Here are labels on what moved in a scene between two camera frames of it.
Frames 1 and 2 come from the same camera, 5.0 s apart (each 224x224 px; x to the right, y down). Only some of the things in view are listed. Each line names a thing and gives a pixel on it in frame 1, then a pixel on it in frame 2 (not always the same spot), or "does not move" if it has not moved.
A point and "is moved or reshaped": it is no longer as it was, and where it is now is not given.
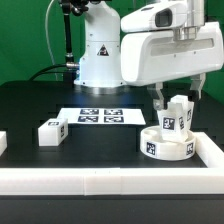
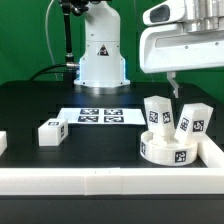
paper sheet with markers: [102, 116] does not move
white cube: [173, 122] is moved or reshaped
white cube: [53, 132] does not move
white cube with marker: [184, 110] -> [193, 122]
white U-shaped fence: [208, 180] does not move
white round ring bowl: [155, 147] is moved or reshaped
